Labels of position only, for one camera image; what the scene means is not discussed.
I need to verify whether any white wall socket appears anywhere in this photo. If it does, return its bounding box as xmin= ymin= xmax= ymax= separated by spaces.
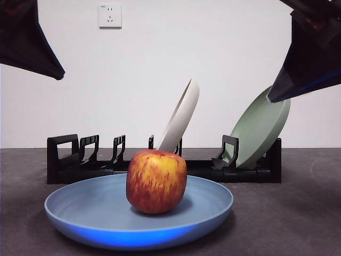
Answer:
xmin=99 ymin=3 xmax=123 ymax=29

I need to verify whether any beige plate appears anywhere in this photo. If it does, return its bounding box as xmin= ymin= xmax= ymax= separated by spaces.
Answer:
xmin=157 ymin=78 xmax=200 ymax=156

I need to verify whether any blue plate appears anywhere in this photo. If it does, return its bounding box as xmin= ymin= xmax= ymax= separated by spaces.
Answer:
xmin=44 ymin=173 xmax=234 ymax=251

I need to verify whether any red yellow apple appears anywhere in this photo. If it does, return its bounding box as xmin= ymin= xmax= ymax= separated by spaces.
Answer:
xmin=126 ymin=149 xmax=188 ymax=215

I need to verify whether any green plate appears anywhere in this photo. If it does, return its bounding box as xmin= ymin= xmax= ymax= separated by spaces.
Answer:
xmin=229 ymin=85 xmax=291 ymax=169

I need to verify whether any black plate rack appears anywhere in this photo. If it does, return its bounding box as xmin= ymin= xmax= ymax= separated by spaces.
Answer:
xmin=46 ymin=134 xmax=282 ymax=185

